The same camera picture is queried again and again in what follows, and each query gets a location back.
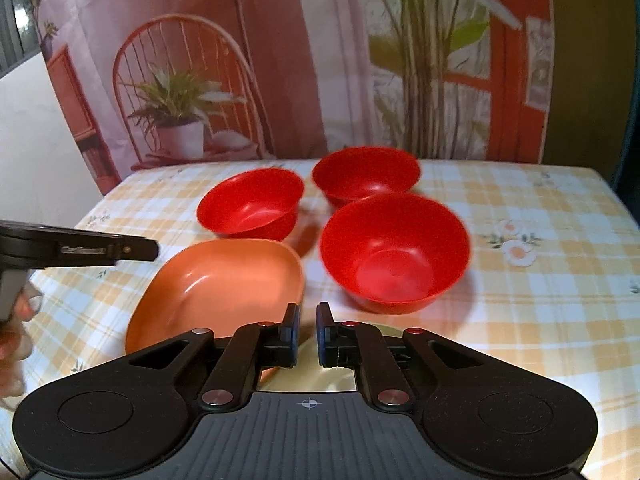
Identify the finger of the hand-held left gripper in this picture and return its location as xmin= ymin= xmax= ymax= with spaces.
xmin=50 ymin=231 xmax=160 ymax=265

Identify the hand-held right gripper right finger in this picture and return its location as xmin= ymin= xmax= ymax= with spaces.
xmin=317 ymin=302 xmax=496 ymax=412

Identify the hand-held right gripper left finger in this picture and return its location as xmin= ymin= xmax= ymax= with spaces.
xmin=127 ymin=303 xmax=301 ymax=414

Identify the yellow plate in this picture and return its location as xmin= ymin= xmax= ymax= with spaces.
xmin=257 ymin=322 xmax=408 ymax=395

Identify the orange square plate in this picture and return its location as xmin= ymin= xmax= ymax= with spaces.
xmin=124 ymin=239 xmax=307 ymax=382

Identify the large red bowl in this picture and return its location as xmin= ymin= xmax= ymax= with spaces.
xmin=319 ymin=192 xmax=471 ymax=316

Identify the small red bowl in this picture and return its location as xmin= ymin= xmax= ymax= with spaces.
xmin=196 ymin=168 xmax=306 ymax=242

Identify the medium red bowl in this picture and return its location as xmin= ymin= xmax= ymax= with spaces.
xmin=311 ymin=146 xmax=421 ymax=208

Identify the person's left hand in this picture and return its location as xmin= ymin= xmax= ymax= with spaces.
xmin=0 ymin=281 xmax=44 ymax=397

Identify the yellow checked floral tablecloth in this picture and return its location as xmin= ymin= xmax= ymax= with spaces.
xmin=0 ymin=157 xmax=640 ymax=480

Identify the dark framed window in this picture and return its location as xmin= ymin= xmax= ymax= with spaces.
xmin=0 ymin=0 xmax=42 ymax=77

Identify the printed room backdrop cloth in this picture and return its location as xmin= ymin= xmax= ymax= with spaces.
xmin=37 ymin=0 xmax=557 ymax=197

